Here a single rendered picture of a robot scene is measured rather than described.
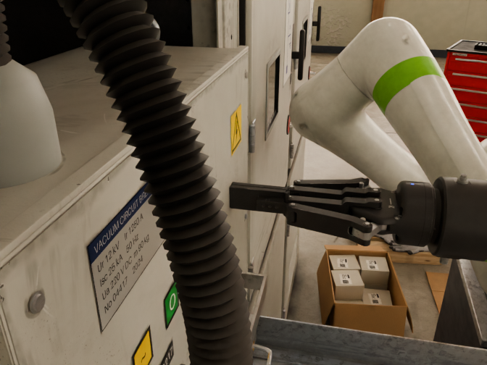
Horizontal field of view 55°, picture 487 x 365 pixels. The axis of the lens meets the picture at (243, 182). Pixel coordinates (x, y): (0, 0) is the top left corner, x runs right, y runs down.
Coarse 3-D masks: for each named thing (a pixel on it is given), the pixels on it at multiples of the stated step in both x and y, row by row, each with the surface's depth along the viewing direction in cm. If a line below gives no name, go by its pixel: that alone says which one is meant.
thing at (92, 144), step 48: (192, 48) 61; (240, 48) 59; (48, 96) 40; (96, 96) 40; (192, 96) 40; (96, 144) 30; (0, 192) 24; (48, 192) 24; (0, 240) 19; (0, 336) 19
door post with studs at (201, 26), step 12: (192, 0) 65; (204, 0) 65; (216, 0) 62; (228, 0) 66; (192, 12) 66; (204, 12) 65; (216, 12) 63; (228, 12) 67; (192, 24) 67; (204, 24) 66; (216, 24) 66; (228, 24) 67; (204, 36) 67; (216, 36) 67; (228, 36) 68; (228, 48) 69
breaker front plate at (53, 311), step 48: (240, 96) 58; (240, 144) 61; (96, 192) 25; (48, 240) 21; (240, 240) 67; (0, 288) 18; (48, 288) 22; (144, 288) 33; (48, 336) 22; (96, 336) 27
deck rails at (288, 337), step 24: (264, 336) 86; (288, 336) 84; (312, 336) 83; (336, 336) 82; (360, 336) 81; (384, 336) 80; (288, 360) 83; (312, 360) 83; (336, 360) 83; (360, 360) 83; (384, 360) 82; (408, 360) 81; (432, 360) 80; (456, 360) 79; (480, 360) 78
